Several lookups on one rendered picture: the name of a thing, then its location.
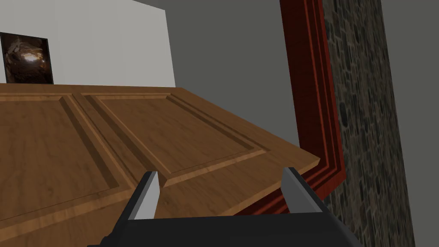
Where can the dark framed wall picture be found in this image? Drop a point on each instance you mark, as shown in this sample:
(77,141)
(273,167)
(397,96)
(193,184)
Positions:
(27,59)

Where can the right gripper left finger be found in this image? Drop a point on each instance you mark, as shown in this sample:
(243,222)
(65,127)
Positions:
(146,197)

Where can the brown wooden panelled door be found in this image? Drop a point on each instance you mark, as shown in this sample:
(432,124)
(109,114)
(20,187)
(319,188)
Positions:
(103,144)

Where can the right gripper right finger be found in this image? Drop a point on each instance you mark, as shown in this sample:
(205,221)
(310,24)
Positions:
(297,193)

